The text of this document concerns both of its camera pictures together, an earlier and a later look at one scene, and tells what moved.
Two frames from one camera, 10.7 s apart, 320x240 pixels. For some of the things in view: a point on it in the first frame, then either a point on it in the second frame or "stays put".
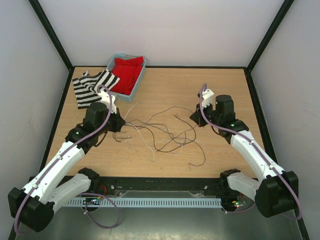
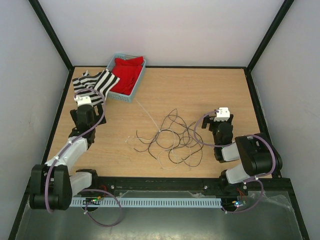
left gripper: x=119 y=121 → x=74 y=113
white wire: x=160 y=142 → x=162 y=151
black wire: x=204 y=157 → x=177 y=144
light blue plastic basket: x=128 y=98 stays put
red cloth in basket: x=127 y=70 stays put
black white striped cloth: x=86 y=87 stays put
